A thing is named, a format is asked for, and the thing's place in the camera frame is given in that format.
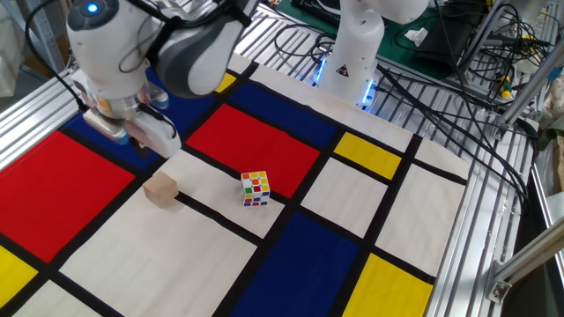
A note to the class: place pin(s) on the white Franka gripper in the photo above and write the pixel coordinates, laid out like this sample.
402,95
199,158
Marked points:
158,136

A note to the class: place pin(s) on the small wooden block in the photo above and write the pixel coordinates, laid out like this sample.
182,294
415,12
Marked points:
161,191

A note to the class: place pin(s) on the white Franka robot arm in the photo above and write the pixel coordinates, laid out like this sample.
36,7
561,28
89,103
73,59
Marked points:
106,48

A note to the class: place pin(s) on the colour block patterned cloth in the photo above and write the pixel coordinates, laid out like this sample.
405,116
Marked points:
145,264

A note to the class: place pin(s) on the white Rubik's cube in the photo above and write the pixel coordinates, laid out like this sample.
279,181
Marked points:
255,189

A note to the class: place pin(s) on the white plastic bag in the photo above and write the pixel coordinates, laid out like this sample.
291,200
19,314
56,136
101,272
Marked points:
9,53

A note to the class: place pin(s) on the green mat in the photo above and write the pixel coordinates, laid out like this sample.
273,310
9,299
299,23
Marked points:
392,48

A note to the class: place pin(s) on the crumpled white paper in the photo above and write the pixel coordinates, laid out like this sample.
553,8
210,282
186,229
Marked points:
416,36

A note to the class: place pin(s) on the black bag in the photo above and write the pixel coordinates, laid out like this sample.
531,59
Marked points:
445,44

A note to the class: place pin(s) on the grey aluminium strut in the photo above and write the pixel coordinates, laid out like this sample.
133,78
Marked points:
484,33

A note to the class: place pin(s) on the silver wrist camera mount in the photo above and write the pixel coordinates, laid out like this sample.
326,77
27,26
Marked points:
103,125

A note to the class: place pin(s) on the long aluminium frame rail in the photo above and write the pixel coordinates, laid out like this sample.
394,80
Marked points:
35,119

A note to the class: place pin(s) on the perforated grey shelf post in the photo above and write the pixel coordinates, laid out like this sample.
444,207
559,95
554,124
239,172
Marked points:
46,44

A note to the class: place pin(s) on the aluminium frame post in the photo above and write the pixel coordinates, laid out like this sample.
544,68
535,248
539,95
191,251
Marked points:
529,94

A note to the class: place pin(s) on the aluminium beam with bracket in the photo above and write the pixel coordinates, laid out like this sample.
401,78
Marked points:
533,253

